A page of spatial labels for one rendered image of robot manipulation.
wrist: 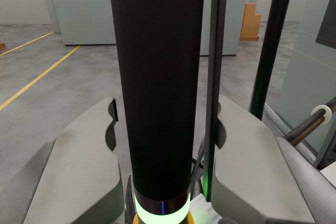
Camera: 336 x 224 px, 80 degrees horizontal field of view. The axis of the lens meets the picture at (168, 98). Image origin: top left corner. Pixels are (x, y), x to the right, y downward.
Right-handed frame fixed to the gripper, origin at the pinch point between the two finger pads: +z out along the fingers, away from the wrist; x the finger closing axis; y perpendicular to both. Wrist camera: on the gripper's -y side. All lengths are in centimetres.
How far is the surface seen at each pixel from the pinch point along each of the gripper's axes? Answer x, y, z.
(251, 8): 318, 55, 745
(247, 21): 310, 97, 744
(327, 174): 40, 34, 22
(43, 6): -619, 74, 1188
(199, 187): 12, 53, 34
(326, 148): 55, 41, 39
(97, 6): -197, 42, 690
